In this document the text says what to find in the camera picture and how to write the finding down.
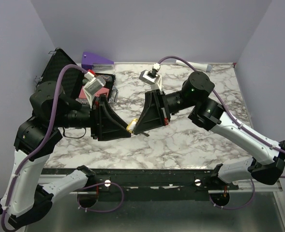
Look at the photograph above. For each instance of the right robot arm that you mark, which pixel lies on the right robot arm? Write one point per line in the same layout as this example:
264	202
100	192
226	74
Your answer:
268	157

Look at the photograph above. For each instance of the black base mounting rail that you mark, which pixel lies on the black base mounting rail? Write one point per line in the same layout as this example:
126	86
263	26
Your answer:
154	185

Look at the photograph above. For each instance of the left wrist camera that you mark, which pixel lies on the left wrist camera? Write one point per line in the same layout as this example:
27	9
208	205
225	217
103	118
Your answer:
94	83

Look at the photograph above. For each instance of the blue grey chip stack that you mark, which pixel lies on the blue grey chip stack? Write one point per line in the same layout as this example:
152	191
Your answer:
108	78

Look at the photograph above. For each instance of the pink card deck box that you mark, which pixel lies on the pink card deck box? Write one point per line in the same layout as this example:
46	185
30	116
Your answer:
103	90

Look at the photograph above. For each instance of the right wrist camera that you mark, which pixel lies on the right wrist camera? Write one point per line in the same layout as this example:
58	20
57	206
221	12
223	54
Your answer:
152	77

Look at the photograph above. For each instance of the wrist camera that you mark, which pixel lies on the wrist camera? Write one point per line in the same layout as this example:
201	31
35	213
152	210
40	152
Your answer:
94	83
152	77

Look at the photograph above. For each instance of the purple green chip stack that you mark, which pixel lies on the purple green chip stack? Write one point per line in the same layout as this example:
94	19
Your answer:
83	101

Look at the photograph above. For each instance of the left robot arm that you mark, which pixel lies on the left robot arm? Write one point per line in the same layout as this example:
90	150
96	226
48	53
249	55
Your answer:
25	200

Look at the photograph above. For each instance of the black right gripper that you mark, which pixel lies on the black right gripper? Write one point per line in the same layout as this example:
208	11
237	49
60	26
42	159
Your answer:
155	113

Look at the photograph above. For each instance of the yellow plastic key tag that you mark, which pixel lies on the yellow plastic key tag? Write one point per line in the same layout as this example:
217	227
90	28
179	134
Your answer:
131	126

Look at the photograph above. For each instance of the purple plastic wedge block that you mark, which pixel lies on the purple plastic wedge block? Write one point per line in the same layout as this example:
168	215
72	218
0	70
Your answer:
97	63

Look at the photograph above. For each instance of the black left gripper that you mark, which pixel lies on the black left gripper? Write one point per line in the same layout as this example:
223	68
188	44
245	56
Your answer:
106	123

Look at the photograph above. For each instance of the black poker chip case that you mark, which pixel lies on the black poker chip case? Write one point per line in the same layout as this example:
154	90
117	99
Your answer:
73	80

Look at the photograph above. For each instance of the white cylindrical marker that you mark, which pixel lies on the white cylindrical marker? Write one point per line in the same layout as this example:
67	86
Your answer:
198	66

